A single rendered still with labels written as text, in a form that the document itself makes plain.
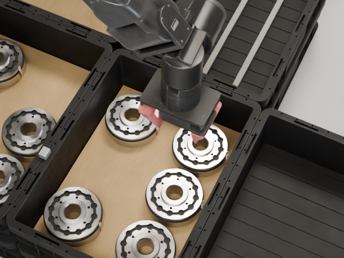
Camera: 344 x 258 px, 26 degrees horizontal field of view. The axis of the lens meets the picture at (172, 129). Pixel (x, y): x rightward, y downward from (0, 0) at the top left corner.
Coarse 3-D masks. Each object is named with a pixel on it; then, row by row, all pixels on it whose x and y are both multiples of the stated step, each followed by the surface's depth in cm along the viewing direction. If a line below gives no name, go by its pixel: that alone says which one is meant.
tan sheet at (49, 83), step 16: (32, 48) 152; (32, 64) 150; (48, 64) 150; (64, 64) 150; (32, 80) 148; (48, 80) 148; (64, 80) 148; (80, 80) 148; (0, 96) 146; (16, 96) 146; (32, 96) 146; (48, 96) 146; (64, 96) 146; (0, 112) 144; (48, 112) 144; (0, 128) 142; (0, 144) 140
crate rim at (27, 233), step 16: (112, 64) 137; (144, 64) 138; (160, 64) 137; (96, 80) 136; (224, 96) 134; (240, 96) 134; (80, 112) 132; (256, 112) 132; (64, 128) 131; (240, 144) 129; (48, 160) 127; (32, 176) 126; (224, 176) 126; (16, 208) 123; (208, 208) 123; (16, 224) 121; (32, 240) 121; (192, 240) 120; (64, 256) 120; (80, 256) 118
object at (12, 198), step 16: (0, 0) 145; (32, 16) 143; (64, 32) 141; (80, 32) 141; (112, 48) 139; (96, 64) 137; (80, 96) 134; (64, 112) 132; (48, 144) 129; (32, 160) 127; (16, 192) 124; (0, 224) 124
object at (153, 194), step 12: (156, 180) 133; (168, 180) 133; (180, 180) 133; (192, 180) 133; (156, 192) 132; (192, 192) 132; (156, 204) 131; (192, 204) 131; (168, 216) 129; (180, 216) 129
